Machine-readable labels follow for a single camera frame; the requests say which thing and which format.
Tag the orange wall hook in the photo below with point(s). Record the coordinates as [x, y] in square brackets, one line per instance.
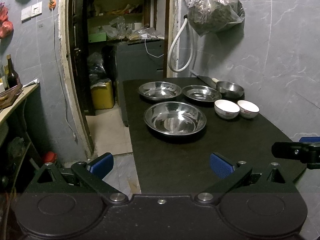
[52, 4]

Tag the green box on shelf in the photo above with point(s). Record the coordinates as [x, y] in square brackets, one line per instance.
[97, 37]

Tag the steel plate with sticker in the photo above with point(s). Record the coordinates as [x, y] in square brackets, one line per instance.
[201, 93]

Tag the white ceramic bowl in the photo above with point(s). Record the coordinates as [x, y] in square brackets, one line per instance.
[248, 109]
[226, 109]

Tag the cleaver knife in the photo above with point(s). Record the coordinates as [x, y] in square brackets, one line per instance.
[205, 79]

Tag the large steel basin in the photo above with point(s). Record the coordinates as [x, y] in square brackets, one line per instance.
[175, 118]

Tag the small steel bowl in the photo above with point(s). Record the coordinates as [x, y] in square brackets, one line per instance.
[229, 89]

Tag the wall switch plate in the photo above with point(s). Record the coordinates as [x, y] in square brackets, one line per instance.
[31, 11]

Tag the wooden cutting board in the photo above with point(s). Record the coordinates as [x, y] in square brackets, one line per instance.
[9, 96]

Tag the red capped bottle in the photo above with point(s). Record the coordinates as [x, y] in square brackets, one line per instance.
[50, 157]

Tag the plastic bag hanging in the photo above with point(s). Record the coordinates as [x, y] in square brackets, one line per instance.
[213, 16]

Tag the yellow jerry can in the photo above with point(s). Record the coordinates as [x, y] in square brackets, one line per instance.
[102, 95]

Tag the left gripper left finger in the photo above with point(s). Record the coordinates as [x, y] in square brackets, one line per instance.
[93, 173]

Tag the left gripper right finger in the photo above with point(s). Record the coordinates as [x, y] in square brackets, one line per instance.
[234, 177]

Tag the dark glass bottle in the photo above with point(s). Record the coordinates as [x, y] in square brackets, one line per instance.
[12, 77]

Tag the dark cabinet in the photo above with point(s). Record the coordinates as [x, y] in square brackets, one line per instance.
[142, 60]

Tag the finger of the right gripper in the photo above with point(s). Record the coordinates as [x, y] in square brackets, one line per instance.
[306, 151]

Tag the red plastic bag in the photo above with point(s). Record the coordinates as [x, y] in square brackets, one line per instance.
[6, 27]

